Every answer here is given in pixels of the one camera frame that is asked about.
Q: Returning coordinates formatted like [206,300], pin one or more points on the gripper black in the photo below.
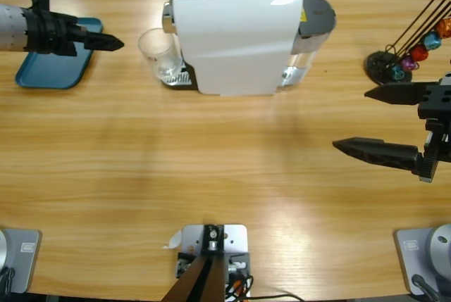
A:
[49,34]
[440,136]

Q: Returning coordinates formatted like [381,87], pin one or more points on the clear glass cup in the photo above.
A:
[158,52]

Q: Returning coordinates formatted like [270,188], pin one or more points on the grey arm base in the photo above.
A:
[21,256]
[423,256]

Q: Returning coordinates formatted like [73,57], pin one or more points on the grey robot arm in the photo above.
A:
[10,27]

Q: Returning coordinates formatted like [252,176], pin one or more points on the teal coffee capsule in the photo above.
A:
[398,74]

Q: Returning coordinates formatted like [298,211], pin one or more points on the purple coffee capsule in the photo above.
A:
[408,64]

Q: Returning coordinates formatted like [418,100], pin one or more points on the red coffee capsule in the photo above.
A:
[418,52]

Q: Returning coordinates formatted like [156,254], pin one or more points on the blue coffee capsule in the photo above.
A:
[431,41]

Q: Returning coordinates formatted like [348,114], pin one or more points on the orange coffee capsule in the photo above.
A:
[444,28]

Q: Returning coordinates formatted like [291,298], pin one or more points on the white capsule coffee machine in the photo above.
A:
[239,52]

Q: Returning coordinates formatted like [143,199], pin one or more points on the teal plastic tray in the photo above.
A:
[53,69]

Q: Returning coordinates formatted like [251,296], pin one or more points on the black capsule holder with rods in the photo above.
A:
[378,66]

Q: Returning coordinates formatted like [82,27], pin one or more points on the metal drip tray grate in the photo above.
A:
[179,83]

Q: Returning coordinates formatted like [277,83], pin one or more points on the white paper tab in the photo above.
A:
[174,240]

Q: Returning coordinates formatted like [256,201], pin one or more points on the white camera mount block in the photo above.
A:
[234,242]

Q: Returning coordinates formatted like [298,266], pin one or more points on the dark camera post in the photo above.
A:
[211,245]

